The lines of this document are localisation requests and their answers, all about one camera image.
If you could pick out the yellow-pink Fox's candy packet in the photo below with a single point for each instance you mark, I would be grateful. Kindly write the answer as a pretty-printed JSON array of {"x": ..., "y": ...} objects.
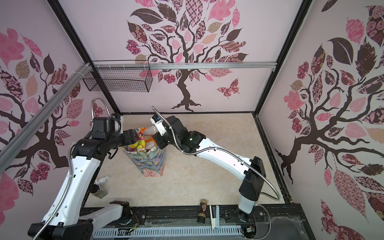
[{"x": 140, "y": 144}]

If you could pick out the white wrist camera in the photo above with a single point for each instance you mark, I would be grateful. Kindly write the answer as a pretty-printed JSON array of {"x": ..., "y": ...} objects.
[
  {"x": 158, "y": 125},
  {"x": 118, "y": 122}
]

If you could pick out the aluminium rail left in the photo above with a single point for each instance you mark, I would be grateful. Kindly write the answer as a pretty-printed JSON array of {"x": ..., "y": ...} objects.
[{"x": 12, "y": 149}]

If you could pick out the small orange snack packet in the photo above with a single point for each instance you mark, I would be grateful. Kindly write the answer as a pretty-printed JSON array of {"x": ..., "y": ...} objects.
[{"x": 149, "y": 140}]

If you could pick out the white clip bracket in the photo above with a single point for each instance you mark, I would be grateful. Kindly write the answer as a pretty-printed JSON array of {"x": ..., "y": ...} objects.
[{"x": 215, "y": 216}]

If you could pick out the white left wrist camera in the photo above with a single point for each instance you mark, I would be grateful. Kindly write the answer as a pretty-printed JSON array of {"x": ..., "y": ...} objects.
[{"x": 118, "y": 122}]

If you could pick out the aluminium rail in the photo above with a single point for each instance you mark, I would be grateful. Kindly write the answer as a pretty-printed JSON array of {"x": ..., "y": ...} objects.
[
  {"x": 12, "y": 149},
  {"x": 190, "y": 66}
]

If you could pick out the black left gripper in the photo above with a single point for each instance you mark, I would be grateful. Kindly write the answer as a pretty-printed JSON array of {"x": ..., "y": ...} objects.
[{"x": 130, "y": 138}]

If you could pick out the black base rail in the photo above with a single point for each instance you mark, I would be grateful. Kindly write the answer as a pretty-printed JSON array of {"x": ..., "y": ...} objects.
[{"x": 195, "y": 214}]

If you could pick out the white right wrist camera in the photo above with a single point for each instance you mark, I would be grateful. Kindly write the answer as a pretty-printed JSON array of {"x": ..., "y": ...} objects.
[{"x": 158, "y": 125}]

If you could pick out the grey slotted cable duct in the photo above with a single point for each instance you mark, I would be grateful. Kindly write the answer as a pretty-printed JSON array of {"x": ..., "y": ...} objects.
[{"x": 202, "y": 231}]

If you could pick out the brown cylindrical bottle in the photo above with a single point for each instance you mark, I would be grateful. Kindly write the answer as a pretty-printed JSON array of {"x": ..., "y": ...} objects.
[{"x": 202, "y": 211}]

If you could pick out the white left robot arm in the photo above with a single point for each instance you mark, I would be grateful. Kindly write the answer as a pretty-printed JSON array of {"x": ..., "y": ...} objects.
[{"x": 85, "y": 157}]

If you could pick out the aluminium rail back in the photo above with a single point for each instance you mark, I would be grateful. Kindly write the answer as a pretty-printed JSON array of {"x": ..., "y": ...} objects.
[{"x": 190, "y": 66}]

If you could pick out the black wire basket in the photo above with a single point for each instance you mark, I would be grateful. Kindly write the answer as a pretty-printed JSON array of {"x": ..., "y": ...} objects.
[{"x": 119, "y": 76}]

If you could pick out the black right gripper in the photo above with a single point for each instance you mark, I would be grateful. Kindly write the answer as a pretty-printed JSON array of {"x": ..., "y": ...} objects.
[{"x": 159, "y": 138}]

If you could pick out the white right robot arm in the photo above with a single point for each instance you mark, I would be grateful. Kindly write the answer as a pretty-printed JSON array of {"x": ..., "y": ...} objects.
[{"x": 250, "y": 171}]

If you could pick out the floral paper gift bag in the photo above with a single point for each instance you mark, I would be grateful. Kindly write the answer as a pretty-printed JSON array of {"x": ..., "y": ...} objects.
[{"x": 151, "y": 163}]

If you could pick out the spice jar black lid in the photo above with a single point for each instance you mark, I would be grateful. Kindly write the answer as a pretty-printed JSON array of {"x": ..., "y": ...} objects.
[{"x": 98, "y": 191}]

